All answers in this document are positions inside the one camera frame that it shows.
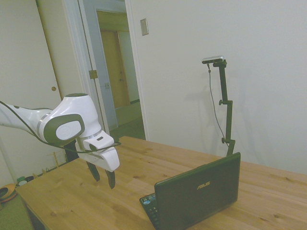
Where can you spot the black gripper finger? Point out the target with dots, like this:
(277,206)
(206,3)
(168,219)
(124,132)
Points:
(111,179)
(94,173)

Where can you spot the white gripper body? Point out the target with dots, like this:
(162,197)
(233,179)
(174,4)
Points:
(105,157)

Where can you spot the black Asus laptop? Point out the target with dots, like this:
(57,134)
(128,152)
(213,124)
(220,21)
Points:
(199,191)

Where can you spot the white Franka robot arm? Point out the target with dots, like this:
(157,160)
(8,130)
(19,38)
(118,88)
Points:
(69,112)

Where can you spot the wooden rack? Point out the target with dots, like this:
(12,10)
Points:
(51,163)

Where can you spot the green lidded jar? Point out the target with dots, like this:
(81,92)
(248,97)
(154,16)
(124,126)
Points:
(21,180)

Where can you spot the brass door hinge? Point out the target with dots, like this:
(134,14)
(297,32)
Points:
(93,74)

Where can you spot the white open door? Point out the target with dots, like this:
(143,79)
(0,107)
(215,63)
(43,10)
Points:
(100,72)

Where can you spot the orange green bowl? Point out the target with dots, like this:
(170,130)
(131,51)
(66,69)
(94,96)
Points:
(8,190)

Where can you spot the wooden hallway door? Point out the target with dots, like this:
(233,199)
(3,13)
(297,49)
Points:
(115,69)

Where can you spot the white closet door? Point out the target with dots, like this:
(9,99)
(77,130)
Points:
(31,48)

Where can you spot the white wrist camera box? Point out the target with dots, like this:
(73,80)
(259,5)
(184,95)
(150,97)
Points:
(98,141)

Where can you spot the black camera stand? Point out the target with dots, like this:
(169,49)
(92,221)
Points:
(226,112)

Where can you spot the metal wall switch plate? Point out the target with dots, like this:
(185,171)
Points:
(144,27)

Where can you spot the silver exterior camera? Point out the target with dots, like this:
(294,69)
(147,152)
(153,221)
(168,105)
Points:
(213,59)

